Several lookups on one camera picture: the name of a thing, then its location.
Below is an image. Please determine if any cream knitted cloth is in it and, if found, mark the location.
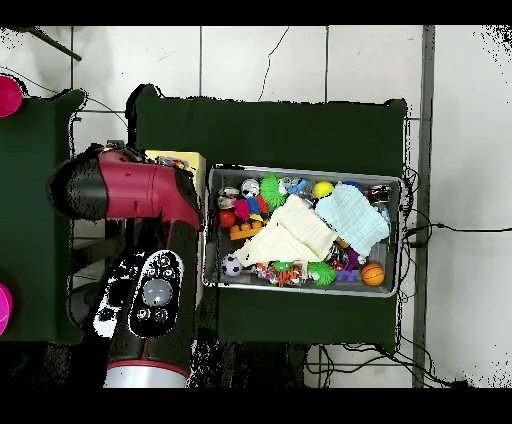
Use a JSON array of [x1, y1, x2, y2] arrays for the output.
[[231, 193, 341, 268]]

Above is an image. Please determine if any mint knitted cloth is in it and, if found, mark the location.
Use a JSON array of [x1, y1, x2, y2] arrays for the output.
[[314, 182, 391, 257]]

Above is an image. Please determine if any colourful patterned white cloth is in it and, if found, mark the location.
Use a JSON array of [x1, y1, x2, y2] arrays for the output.
[[155, 154, 191, 172]]

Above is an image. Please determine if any wooden box with three holes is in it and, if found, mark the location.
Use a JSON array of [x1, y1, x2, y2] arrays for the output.
[[143, 149, 208, 309]]

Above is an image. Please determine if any silver mesh bin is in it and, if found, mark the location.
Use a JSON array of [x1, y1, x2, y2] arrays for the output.
[[202, 163, 404, 300]]

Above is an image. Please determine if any pink blue red spiky toy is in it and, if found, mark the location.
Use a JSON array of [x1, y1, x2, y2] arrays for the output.
[[233, 194, 270, 222]]

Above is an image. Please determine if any orange toy block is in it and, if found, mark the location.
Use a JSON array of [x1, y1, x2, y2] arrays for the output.
[[228, 219, 270, 242]]

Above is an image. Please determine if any green spiky ball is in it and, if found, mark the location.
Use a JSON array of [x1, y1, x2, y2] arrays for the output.
[[306, 260, 339, 288], [259, 173, 285, 210]]

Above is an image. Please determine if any small soccer ball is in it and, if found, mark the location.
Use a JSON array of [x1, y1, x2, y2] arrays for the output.
[[220, 254, 244, 278]]

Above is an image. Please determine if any yellow ball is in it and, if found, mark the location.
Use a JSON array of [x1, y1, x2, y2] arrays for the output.
[[313, 180, 336, 200]]

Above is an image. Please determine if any dark green tablecloth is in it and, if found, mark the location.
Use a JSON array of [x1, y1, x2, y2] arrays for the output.
[[124, 83, 409, 354]]

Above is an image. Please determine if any small orange basketball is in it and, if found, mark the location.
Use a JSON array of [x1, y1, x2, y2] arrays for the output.
[[360, 262, 386, 288]]

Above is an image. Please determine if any dark green side table cloth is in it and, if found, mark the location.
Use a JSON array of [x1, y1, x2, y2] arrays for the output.
[[0, 89, 92, 346]]

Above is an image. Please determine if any black rod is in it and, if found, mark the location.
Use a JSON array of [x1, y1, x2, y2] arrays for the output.
[[23, 26, 84, 62]]

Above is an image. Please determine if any pink ball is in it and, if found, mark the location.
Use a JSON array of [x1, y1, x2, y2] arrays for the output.
[[0, 282, 14, 336]]

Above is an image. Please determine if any dark pink round object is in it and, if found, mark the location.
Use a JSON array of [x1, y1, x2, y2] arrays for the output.
[[0, 75, 24, 118]]

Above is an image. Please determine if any black floor cable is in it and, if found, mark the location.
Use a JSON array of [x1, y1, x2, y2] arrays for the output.
[[403, 222, 512, 235]]

